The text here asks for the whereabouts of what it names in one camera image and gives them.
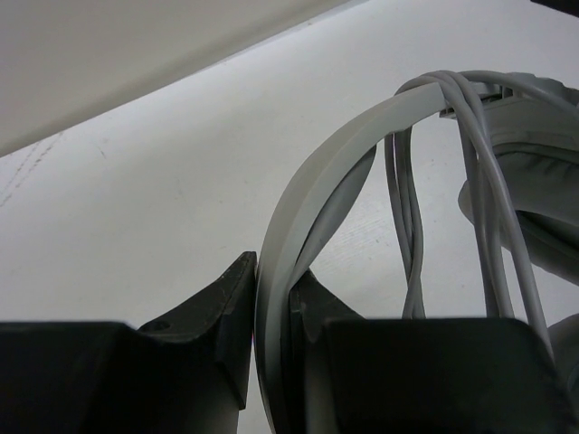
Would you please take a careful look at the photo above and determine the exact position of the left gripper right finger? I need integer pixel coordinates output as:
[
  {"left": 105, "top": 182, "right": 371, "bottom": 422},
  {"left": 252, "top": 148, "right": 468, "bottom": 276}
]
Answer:
[{"left": 287, "top": 270, "right": 361, "bottom": 433}]

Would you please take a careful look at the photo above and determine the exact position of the white over-ear headphones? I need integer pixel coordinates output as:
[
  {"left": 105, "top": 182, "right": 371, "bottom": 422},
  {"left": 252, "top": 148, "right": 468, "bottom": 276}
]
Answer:
[{"left": 254, "top": 71, "right": 578, "bottom": 433}]

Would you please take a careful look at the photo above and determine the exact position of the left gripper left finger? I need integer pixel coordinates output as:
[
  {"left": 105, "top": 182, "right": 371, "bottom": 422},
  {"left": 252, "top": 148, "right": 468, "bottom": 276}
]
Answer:
[{"left": 139, "top": 251, "right": 257, "bottom": 410}]

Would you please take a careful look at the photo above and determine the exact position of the grey headphone cable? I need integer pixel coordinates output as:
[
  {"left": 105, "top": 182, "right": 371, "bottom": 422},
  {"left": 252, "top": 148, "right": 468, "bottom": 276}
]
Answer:
[{"left": 384, "top": 69, "right": 556, "bottom": 363}]

